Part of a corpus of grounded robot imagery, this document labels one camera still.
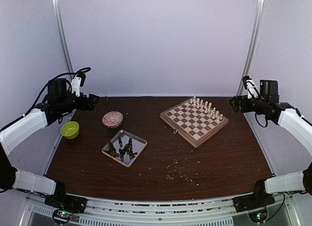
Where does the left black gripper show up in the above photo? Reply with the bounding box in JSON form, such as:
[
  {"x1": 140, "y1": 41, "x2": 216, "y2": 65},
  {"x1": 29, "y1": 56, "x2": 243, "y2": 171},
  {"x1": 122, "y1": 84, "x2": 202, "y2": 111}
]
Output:
[{"x1": 58, "y1": 91, "x2": 99, "y2": 113}]

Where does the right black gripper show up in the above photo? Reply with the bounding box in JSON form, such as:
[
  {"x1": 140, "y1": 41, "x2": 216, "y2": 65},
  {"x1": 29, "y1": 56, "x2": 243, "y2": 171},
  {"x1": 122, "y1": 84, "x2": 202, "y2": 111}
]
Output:
[{"x1": 229, "y1": 95, "x2": 268, "y2": 114}]

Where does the wooden chess board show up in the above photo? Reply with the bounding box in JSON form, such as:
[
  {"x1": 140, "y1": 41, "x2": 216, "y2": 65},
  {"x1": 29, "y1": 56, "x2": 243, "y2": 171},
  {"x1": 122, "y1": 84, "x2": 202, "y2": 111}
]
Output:
[{"x1": 160, "y1": 96, "x2": 229, "y2": 148}]

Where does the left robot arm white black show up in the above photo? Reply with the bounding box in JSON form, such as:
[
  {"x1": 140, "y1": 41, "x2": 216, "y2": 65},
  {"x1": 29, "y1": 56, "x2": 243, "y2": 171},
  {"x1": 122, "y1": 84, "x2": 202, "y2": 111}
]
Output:
[{"x1": 0, "y1": 73, "x2": 99, "y2": 208}]

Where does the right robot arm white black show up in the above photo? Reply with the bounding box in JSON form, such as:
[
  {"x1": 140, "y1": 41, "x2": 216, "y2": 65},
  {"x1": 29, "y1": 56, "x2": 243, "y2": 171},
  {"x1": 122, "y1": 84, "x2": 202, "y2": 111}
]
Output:
[{"x1": 229, "y1": 76, "x2": 312, "y2": 207}]

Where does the red patterned bowl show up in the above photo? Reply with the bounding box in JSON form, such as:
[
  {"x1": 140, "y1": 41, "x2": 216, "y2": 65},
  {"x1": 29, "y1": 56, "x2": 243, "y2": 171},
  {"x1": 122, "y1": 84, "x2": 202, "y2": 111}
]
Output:
[{"x1": 102, "y1": 111, "x2": 123, "y2": 129}]

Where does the green bowl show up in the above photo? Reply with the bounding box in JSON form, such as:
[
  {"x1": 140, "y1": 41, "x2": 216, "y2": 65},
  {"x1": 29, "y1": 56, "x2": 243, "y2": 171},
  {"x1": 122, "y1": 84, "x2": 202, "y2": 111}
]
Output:
[{"x1": 60, "y1": 121, "x2": 79, "y2": 140}]

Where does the metal tray wooden rim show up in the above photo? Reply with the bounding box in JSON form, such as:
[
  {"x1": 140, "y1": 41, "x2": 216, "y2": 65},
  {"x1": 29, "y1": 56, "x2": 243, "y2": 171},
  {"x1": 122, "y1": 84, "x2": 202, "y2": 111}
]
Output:
[{"x1": 101, "y1": 130, "x2": 148, "y2": 167}]

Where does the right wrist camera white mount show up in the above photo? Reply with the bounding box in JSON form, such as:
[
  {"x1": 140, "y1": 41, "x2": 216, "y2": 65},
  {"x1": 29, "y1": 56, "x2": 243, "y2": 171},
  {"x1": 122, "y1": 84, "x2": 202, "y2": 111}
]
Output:
[{"x1": 242, "y1": 76, "x2": 259, "y2": 99}]

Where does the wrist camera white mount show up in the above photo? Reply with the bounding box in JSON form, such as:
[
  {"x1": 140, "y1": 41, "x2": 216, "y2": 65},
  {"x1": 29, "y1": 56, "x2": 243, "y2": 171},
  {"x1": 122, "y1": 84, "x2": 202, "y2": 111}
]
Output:
[
  {"x1": 71, "y1": 73, "x2": 86, "y2": 97},
  {"x1": 242, "y1": 76, "x2": 259, "y2": 99}
]

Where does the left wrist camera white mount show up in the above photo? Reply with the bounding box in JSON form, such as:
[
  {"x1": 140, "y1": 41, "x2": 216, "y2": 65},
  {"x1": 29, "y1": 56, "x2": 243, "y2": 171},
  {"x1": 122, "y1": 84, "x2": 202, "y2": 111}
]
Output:
[{"x1": 71, "y1": 73, "x2": 86, "y2": 97}]

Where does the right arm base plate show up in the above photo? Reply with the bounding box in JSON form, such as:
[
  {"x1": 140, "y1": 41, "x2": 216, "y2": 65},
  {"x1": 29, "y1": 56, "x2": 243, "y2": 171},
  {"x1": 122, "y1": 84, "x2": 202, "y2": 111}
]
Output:
[{"x1": 233, "y1": 194, "x2": 275, "y2": 213}]

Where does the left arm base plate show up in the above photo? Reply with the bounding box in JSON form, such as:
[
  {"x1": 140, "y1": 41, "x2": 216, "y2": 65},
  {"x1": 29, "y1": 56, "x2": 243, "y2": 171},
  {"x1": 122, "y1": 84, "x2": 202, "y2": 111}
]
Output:
[{"x1": 44, "y1": 195, "x2": 87, "y2": 213}]

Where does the right aluminium frame post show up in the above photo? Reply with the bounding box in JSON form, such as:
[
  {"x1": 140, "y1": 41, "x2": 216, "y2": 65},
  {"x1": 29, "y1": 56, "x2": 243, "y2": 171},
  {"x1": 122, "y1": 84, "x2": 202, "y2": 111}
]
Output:
[{"x1": 235, "y1": 0, "x2": 266, "y2": 97}]

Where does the aluminium frame post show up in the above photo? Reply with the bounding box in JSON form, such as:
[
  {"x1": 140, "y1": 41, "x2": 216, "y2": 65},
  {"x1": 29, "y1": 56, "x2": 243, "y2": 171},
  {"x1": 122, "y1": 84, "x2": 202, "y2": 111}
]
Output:
[
  {"x1": 235, "y1": 0, "x2": 266, "y2": 97},
  {"x1": 52, "y1": 0, "x2": 73, "y2": 73}
]

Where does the left aluminium frame post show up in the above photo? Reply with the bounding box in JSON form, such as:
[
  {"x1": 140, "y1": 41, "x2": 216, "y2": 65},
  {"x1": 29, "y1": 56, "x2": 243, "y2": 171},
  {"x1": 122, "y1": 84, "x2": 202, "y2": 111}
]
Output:
[{"x1": 52, "y1": 0, "x2": 73, "y2": 73}]

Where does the aluminium front rail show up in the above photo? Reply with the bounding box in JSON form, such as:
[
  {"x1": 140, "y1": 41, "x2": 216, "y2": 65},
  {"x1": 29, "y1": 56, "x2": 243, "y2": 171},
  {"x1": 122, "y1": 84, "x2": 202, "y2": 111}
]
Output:
[{"x1": 19, "y1": 195, "x2": 301, "y2": 226}]

